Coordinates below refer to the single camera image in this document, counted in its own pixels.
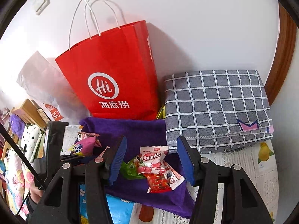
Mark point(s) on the grey checked folded cloth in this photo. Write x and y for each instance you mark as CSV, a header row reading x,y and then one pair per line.
x,y
217,110

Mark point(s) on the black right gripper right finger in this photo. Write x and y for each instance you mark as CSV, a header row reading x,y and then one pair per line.
x,y
241,201

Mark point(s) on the blue tissue pack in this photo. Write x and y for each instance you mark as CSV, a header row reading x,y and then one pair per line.
x,y
120,209

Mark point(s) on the brown wooden door frame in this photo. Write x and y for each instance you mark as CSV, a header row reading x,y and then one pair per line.
x,y
283,55

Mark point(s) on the fruit print tablecloth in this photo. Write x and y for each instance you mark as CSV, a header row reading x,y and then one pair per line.
x,y
242,203

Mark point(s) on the red Haidilao paper bag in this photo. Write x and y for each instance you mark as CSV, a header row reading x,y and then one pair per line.
x,y
113,73

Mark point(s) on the white strawberry candy packet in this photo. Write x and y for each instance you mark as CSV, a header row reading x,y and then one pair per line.
x,y
152,160

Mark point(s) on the red snack packet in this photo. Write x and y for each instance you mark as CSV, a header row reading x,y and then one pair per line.
x,y
163,182

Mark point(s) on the pink snack bag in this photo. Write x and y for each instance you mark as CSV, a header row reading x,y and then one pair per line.
x,y
85,144

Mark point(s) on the green triangular snack bag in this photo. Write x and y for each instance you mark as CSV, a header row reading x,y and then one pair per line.
x,y
129,170

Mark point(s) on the white Miniso plastic bag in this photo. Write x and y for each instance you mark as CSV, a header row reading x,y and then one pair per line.
x,y
44,82

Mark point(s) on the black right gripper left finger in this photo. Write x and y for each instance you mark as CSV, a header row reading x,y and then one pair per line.
x,y
60,201

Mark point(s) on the left hand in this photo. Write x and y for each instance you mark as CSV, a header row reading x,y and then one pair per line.
x,y
36,194

